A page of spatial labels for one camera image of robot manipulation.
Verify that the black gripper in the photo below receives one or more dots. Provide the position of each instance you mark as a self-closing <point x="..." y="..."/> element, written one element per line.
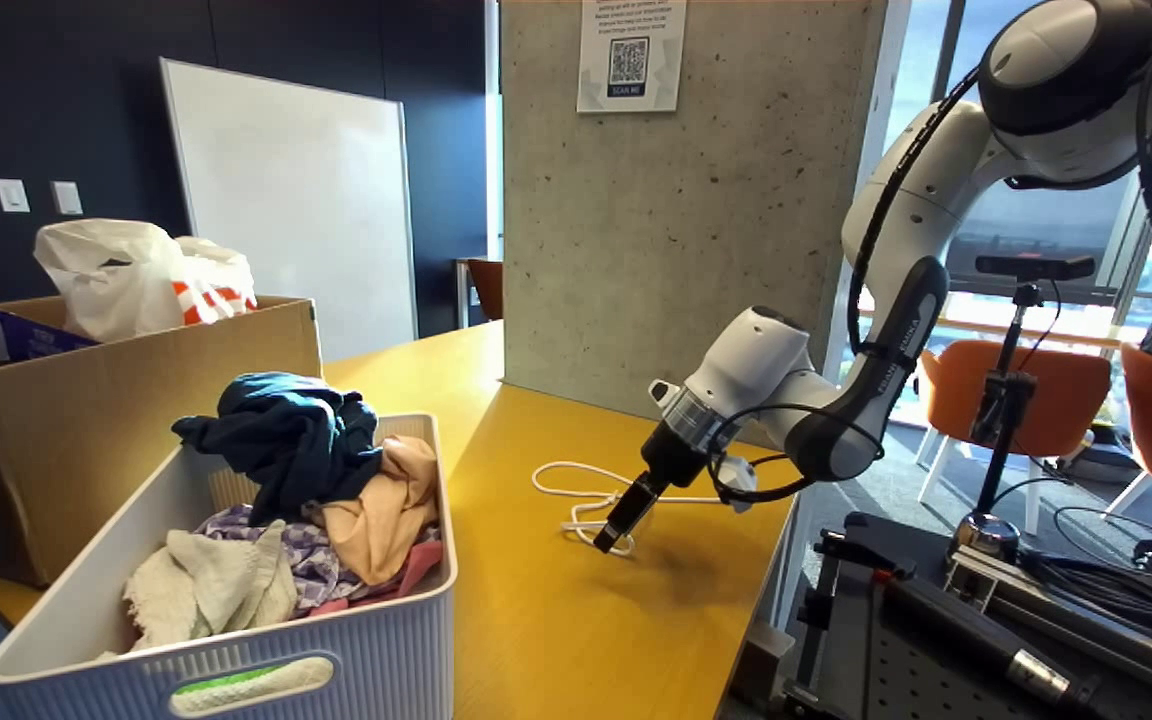
<point x="669" y="460"/>

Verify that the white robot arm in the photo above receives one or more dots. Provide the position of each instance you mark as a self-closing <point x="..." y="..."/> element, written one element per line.
<point x="1061" y="97"/>

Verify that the white plastic basket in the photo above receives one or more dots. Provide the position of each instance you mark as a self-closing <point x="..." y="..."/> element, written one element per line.
<point x="72" y="652"/>

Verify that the peach cloth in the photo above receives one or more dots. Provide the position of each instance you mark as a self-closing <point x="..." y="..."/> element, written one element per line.
<point x="377" y="529"/>

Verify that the black equipment cart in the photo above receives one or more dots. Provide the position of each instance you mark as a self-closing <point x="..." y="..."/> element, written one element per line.
<point x="913" y="630"/>

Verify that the purple patterned cloth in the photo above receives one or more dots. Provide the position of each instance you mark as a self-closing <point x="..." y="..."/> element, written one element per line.
<point x="318" y="574"/>

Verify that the dark blue cloth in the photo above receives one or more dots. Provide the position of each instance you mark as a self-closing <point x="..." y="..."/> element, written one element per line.
<point x="294" y="436"/>

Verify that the QR code paper sign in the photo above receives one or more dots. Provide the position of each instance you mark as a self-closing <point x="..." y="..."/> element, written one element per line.
<point x="631" y="56"/>

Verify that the white board panel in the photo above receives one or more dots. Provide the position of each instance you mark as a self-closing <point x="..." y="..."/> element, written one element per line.
<point x="309" y="187"/>

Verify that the beige cloth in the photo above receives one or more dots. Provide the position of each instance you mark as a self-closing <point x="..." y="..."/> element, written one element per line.
<point x="199" y="587"/>

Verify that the white plastic bag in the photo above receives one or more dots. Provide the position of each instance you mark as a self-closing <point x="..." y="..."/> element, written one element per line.
<point x="131" y="278"/>

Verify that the cardboard box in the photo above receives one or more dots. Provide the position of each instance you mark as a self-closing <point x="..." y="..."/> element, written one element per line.
<point x="85" y="420"/>

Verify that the black camera tripod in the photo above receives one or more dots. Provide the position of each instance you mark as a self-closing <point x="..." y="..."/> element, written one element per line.
<point x="1005" y="394"/>

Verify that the white light switch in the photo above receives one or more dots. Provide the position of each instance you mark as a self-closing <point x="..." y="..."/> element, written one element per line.
<point x="67" y="199"/>
<point x="14" y="199"/>

